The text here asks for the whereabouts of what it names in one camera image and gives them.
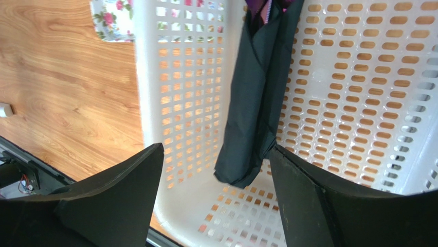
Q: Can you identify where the floral tray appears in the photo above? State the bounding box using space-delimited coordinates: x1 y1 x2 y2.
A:
89 0 227 43

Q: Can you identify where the iridescent knife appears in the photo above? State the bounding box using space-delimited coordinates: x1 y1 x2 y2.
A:
260 0 272 24

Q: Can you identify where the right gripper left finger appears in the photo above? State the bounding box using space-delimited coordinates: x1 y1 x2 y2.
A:
1 143 164 246

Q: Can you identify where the black paper napkin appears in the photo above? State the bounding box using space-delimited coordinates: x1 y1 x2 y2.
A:
214 1 303 189

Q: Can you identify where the purple spoon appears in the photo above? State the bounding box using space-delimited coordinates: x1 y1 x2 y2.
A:
243 0 297 16

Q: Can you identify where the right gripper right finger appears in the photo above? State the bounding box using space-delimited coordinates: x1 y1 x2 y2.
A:
269 145 437 246

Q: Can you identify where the white plastic basket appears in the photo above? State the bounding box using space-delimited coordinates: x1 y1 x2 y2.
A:
134 1 437 246

